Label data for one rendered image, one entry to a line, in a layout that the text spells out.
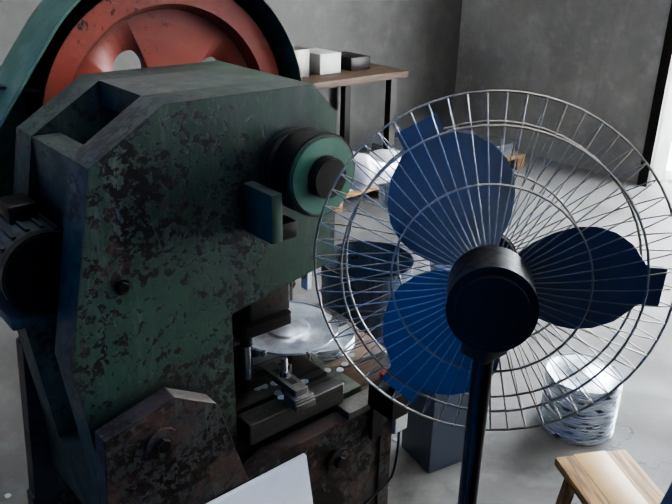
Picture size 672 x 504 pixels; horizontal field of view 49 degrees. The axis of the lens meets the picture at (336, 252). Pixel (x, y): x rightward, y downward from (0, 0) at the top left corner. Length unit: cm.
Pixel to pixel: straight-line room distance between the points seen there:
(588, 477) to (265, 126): 145
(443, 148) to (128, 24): 111
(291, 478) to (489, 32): 570
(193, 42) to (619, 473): 176
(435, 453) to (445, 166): 173
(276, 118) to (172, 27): 58
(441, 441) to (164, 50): 163
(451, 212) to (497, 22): 593
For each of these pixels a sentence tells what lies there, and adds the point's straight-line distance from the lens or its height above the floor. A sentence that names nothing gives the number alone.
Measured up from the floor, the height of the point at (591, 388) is 24.
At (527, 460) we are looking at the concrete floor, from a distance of 296.
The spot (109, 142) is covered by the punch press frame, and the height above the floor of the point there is 144.
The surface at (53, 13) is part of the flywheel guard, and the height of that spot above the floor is 162.
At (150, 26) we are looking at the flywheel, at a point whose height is 157.
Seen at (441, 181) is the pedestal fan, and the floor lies 146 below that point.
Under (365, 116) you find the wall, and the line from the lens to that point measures 663.
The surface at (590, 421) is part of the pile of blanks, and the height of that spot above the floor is 12.
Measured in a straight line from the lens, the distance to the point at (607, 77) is 647.
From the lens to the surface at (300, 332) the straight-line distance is 205.
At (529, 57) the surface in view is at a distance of 687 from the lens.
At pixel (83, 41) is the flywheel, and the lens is 195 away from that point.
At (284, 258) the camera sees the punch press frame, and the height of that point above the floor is 110.
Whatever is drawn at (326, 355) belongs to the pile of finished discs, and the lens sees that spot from 274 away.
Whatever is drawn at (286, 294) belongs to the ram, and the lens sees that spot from 193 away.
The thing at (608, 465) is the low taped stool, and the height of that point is 33.
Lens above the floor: 180
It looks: 23 degrees down
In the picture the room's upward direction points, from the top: 1 degrees clockwise
